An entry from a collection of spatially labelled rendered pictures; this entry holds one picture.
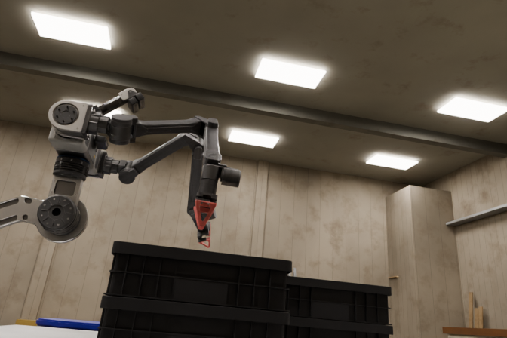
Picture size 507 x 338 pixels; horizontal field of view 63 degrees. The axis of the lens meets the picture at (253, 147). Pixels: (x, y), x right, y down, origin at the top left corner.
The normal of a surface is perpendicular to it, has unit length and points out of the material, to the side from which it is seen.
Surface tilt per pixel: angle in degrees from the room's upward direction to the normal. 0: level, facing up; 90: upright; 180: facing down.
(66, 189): 90
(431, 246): 90
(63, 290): 90
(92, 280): 90
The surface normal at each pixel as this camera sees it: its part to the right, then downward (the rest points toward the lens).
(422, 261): 0.22, -0.36
